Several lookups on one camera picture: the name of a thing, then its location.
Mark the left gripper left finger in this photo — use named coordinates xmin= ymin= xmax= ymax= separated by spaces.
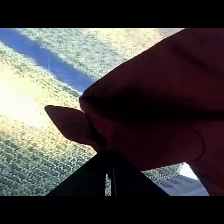
xmin=46 ymin=151 xmax=112 ymax=197

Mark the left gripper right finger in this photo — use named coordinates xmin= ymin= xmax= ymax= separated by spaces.
xmin=111 ymin=152 xmax=170 ymax=197

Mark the red garment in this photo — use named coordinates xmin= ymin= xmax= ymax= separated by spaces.
xmin=44 ymin=27 xmax=224 ymax=197

